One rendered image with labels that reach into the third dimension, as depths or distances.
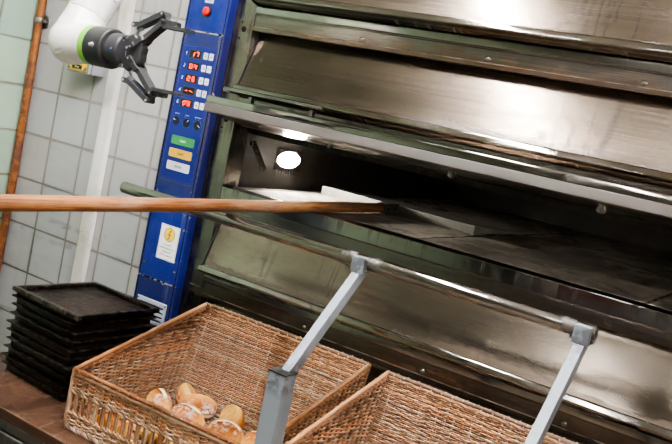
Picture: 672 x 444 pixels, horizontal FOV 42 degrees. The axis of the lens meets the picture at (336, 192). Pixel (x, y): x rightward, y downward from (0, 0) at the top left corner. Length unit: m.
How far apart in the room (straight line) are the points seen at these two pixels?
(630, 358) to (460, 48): 0.82
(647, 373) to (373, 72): 0.99
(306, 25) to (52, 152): 1.05
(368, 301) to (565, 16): 0.85
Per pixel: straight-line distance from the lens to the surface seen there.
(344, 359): 2.28
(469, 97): 2.16
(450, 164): 1.99
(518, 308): 1.69
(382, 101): 2.24
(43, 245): 3.06
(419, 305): 2.20
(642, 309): 2.01
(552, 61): 2.09
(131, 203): 1.78
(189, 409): 2.32
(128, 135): 2.79
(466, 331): 2.14
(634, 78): 2.03
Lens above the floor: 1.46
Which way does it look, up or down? 5 degrees down
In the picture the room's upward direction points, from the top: 12 degrees clockwise
